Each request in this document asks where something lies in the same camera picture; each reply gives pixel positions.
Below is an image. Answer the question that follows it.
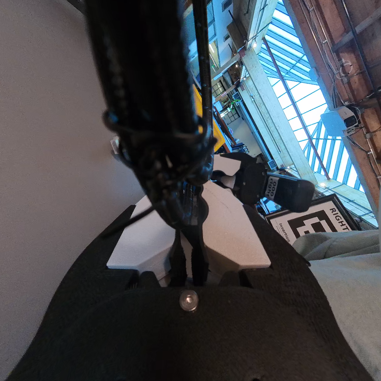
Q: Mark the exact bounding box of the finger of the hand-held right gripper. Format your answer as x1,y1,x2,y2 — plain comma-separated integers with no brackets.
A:
214,152,259,177
212,170,239,191

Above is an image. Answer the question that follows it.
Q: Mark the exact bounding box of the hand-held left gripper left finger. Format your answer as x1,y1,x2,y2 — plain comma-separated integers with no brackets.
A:
107,195,188,288

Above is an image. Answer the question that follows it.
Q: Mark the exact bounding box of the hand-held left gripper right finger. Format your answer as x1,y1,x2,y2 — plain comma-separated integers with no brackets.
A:
190,181,272,285

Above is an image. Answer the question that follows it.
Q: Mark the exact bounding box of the black braided hdmi cable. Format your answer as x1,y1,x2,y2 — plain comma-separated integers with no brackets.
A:
84,0,218,230

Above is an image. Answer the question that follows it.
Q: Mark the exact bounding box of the person's right forearm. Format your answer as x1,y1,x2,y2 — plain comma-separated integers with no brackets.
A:
293,229,381,381

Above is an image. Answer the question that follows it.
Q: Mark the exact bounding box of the concrete beam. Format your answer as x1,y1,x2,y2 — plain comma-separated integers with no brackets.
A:
241,48,317,186

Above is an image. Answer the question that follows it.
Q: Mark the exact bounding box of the rust red pipe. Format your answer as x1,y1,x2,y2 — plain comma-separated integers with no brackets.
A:
263,38,331,180

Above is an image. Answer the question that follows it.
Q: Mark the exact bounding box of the glass skylight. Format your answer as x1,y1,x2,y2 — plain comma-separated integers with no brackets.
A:
258,0,372,192

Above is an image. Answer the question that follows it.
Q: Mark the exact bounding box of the white wall-mounted box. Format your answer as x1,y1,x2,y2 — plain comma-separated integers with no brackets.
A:
321,110,349,138

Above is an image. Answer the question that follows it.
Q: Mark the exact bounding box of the security camera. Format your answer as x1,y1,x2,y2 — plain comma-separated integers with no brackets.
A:
339,107,362,128

